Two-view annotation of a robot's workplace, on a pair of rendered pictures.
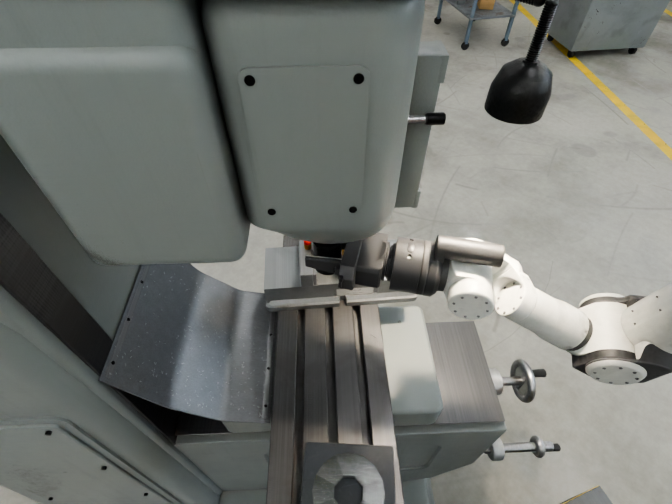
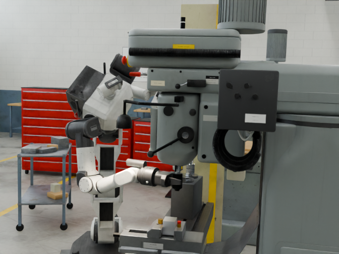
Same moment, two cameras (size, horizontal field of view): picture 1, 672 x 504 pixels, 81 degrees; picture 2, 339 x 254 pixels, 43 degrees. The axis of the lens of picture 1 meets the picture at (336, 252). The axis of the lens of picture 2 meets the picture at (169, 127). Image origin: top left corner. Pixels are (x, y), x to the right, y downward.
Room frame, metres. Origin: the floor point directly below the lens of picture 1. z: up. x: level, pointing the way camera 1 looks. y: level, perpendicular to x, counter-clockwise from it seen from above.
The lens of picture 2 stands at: (2.27, 0.42, 1.69)
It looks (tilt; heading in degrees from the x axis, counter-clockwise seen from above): 7 degrees down; 194
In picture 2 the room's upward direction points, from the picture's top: 2 degrees clockwise
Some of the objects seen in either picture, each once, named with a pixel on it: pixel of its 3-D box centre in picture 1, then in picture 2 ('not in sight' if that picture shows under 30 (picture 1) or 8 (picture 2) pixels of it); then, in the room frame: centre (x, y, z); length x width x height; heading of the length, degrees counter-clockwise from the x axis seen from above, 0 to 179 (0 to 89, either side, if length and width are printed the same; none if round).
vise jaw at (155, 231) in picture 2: not in sight; (156, 228); (0.57, -0.04, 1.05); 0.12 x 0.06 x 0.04; 5
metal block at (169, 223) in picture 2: not in sight; (169, 225); (0.57, 0.02, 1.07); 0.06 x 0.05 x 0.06; 5
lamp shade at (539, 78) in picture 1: (521, 86); (124, 121); (0.47, -0.23, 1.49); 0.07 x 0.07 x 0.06
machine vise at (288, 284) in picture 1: (340, 266); (162, 236); (0.57, -0.01, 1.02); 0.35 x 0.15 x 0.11; 95
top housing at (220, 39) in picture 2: not in sight; (185, 50); (0.43, 0.03, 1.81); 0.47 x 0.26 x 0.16; 92
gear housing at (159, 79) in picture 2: not in sight; (190, 80); (0.43, 0.06, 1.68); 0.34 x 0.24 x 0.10; 92
